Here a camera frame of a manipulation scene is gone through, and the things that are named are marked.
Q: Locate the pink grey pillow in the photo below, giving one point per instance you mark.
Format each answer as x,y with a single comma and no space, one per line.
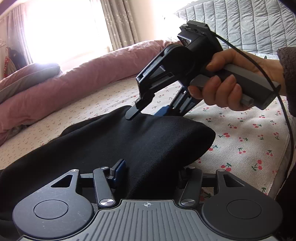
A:
26,78

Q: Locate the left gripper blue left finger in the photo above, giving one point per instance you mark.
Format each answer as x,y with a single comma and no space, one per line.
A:
107,180

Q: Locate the beige star curtain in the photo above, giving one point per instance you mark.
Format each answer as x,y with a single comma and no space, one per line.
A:
120,23

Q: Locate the cherry print bed cloth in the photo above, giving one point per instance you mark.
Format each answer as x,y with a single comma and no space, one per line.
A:
252,144

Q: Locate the grey quilted headboard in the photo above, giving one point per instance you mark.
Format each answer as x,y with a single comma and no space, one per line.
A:
252,26

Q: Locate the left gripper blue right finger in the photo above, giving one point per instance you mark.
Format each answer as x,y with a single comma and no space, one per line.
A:
192,191

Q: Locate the dark sleeve forearm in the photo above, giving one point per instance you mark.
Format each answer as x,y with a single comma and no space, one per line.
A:
287,60

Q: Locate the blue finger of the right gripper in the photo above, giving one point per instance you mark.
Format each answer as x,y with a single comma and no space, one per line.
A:
140,104
164,111

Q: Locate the hanging clothes in corner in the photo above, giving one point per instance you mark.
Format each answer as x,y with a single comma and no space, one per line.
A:
13,61

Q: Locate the person right hand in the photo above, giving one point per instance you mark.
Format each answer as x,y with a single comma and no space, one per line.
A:
228,93

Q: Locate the pink duvet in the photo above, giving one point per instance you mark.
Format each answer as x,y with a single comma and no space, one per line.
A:
37,102

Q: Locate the grey bed sheet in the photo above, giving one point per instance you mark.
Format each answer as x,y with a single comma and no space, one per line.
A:
266,56

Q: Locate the black pants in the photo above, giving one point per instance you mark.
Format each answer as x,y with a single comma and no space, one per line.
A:
155,149

